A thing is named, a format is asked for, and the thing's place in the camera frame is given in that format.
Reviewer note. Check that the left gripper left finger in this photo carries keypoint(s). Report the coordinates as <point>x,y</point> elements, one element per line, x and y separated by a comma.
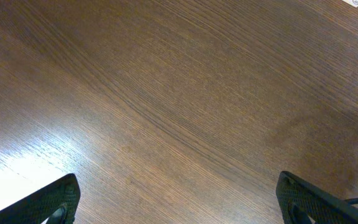
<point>55,203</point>

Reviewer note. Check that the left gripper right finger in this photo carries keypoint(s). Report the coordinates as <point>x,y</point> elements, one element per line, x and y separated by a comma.
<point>303,202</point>

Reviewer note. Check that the far left wooden block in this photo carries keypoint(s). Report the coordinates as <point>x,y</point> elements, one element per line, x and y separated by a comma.
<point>353,3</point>

